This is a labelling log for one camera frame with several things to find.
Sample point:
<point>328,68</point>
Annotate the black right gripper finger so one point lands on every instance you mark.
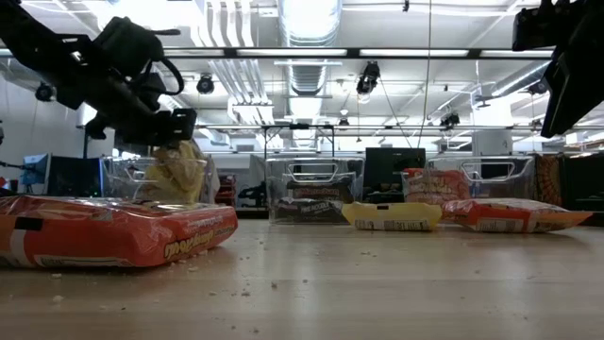
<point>580,85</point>

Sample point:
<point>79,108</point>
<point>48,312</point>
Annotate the red storage rack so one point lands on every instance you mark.
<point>226,191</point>

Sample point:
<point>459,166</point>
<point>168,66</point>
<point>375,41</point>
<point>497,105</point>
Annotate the clear plastic bin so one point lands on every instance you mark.
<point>278,170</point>
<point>122,179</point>
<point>519,184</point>

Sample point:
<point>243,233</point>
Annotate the yellow Maruchan chicken noodle pack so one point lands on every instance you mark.
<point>174,175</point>
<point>391,215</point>

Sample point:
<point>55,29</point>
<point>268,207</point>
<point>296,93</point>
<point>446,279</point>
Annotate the computer monitor with blue screen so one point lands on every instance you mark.
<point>35,167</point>

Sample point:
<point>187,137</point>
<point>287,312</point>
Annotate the black ceiling spotlight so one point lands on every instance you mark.
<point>450,120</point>
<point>45,93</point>
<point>537,88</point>
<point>205,85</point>
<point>368,78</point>

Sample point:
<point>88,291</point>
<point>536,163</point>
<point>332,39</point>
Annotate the large black monitor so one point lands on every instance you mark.
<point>394,163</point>

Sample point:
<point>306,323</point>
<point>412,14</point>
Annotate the dark computer monitor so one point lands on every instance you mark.
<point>75,177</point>

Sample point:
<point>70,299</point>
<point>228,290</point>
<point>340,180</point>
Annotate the silver ceiling duct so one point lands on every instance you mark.
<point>309,19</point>

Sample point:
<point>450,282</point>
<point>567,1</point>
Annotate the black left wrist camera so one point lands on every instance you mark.
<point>127,42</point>

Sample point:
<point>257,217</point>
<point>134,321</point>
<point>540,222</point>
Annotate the brown patterned panel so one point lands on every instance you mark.
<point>548,179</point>

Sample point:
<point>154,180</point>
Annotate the red Maruchan noodle pack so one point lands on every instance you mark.
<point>514,217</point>
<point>118,236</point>
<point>436,186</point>

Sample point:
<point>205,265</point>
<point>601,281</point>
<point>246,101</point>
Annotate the white cover cloth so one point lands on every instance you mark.
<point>214,181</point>

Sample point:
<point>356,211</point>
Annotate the black background equipment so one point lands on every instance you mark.
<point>252,194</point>

